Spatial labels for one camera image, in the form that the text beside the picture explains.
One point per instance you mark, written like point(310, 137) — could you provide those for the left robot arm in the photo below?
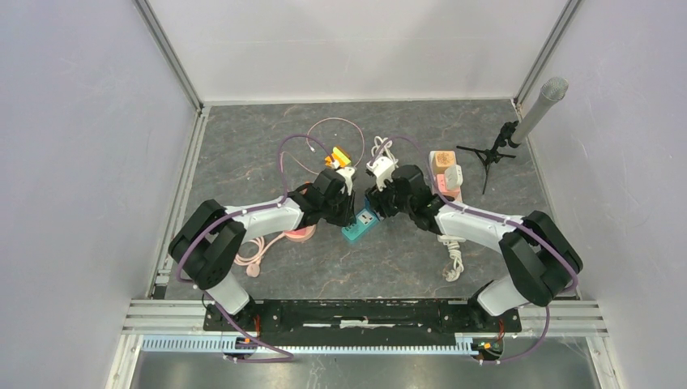
point(209, 241)

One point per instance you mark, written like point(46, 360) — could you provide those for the teal power strip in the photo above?
point(365, 220)

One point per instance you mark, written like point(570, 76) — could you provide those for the blue cube socket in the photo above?
point(371, 210)

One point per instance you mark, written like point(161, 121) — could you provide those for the white long power strip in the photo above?
point(450, 235)

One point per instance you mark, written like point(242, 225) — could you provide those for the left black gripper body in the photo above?
point(338, 211)

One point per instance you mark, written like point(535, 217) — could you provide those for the black tripod stand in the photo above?
point(492, 156)

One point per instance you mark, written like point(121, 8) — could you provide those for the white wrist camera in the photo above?
point(381, 169)
point(348, 174)

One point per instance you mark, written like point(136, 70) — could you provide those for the white adapter plug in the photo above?
point(454, 175)

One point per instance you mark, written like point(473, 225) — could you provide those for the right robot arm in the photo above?
point(541, 263)

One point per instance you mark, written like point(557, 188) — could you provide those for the yellow orange toy block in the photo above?
point(337, 159)

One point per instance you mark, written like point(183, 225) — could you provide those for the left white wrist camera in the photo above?
point(348, 174)

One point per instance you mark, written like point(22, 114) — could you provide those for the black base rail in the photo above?
point(370, 322)

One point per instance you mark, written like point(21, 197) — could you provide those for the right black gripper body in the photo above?
point(387, 198)

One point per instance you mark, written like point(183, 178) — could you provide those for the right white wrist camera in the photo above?
point(381, 169)

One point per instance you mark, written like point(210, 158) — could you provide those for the beige dragon cube socket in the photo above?
point(442, 160)

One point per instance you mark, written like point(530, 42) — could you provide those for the pink cube socket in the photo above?
point(454, 192)

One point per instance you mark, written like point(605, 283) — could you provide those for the pink round socket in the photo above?
point(300, 235)

